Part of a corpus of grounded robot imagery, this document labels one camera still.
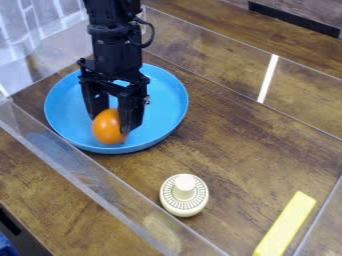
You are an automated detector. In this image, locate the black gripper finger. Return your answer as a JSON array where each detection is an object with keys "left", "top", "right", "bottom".
[
  {"left": 80, "top": 81, "right": 110, "bottom": 119},
  {"left": 118, "top": 89, "right": 150, "bottom": 134}
]

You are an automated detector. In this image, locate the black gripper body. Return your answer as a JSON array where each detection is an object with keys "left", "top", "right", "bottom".
[{"left": 77, "top": 24, "right": 151, "bottom": 95}]

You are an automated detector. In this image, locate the orange ball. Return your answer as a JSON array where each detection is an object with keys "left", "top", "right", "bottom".
[{"left": 92, "top": 108, "right": 127, "bottom": 145}]

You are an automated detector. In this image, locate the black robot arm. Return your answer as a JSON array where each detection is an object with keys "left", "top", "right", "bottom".
[{"left": 77, "top": 0, "right": 155, "bottom": 134}]

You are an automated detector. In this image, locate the blue round tray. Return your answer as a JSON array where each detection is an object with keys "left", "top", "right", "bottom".
[{"left": 44, "top": 64, "right": 190, "bottom": 154}]

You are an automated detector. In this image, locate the yellow rectangular block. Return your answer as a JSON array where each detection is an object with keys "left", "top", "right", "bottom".
[{"left": 252, "top": 191, "right": 317, "bottom": 256}]

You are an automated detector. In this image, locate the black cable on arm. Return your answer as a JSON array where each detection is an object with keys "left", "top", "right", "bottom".
[{"left": 128, "top": 14, "right": 158, "bottom": 49}]

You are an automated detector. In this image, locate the clear acrylic enclosure wall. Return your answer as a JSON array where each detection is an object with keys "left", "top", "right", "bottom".
[{"left": 0, "top": 9, "right": 342, "bottom": 256}]

